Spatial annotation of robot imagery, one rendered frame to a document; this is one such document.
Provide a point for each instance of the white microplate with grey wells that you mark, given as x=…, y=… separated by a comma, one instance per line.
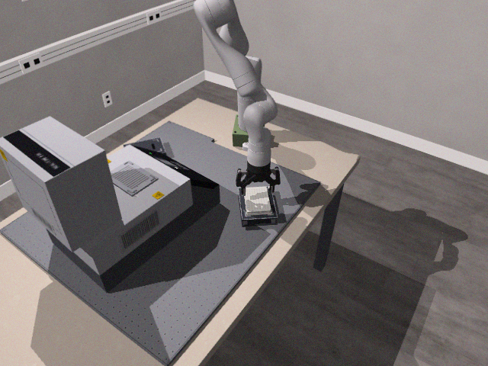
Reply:
x=257, y=201

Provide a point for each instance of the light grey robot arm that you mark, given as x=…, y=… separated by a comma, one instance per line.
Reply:
x=232, y=46

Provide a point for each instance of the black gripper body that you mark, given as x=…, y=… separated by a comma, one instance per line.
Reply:
x=255, y=169

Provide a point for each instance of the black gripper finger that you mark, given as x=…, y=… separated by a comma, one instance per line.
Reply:
x=246, y=181
x=271, y=181

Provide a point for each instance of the light grey benchtop lab instrument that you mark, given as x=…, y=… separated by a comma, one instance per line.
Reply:
x=113, y=214

